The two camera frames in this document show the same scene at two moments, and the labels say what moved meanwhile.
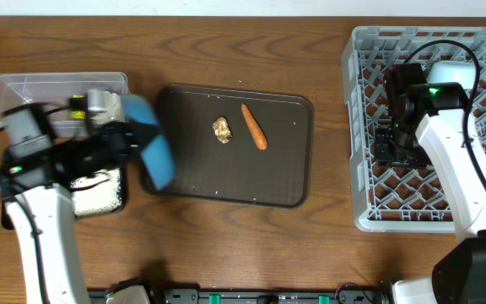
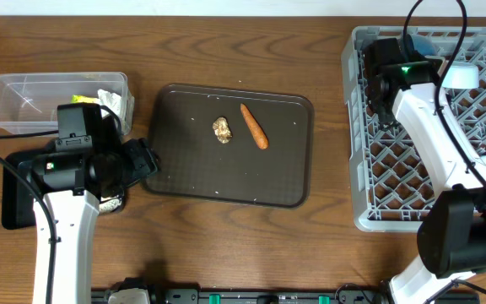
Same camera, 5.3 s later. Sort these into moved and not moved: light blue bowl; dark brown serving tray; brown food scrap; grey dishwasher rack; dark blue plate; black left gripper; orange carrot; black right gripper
Moved: dark blue plate; black right gripper; black left gripper
Not moved: grey dishwasher rack; dark brown serving tray; orange carrot; brown food scrap; light blue bowl
